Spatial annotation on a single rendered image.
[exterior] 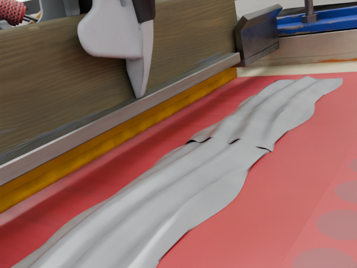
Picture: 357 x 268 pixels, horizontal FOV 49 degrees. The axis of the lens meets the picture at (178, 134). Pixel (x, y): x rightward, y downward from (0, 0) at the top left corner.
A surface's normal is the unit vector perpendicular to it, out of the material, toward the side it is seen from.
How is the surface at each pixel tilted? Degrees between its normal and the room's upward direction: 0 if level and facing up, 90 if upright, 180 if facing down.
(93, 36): 83
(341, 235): 0
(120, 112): 90
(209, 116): 0
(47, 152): 90
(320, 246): 0
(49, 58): 90
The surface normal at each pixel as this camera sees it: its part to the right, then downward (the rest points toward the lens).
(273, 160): -0.19, -0.93
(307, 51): -0.57, 0.36
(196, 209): 0.36, -0.66
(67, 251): 0.24, -0.85
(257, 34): 0.80, 0.04
